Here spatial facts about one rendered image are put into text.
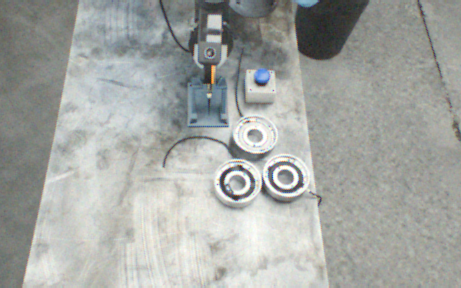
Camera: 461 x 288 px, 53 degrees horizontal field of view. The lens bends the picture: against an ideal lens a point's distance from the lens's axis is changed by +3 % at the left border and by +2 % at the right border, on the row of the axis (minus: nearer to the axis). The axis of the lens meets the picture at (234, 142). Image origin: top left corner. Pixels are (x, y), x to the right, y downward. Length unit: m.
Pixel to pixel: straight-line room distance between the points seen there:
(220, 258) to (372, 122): 1.41
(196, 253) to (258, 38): 0.62
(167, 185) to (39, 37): 1.55
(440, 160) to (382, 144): 0.26
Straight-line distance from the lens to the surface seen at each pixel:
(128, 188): 1.04
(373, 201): 2.03
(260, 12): 1.34
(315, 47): 2.30
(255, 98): 1.14
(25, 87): 2.28
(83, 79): 1.21
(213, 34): 0.91
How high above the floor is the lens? 1.74
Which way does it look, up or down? 60 degrees down
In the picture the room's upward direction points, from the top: 10 degrees clockwise
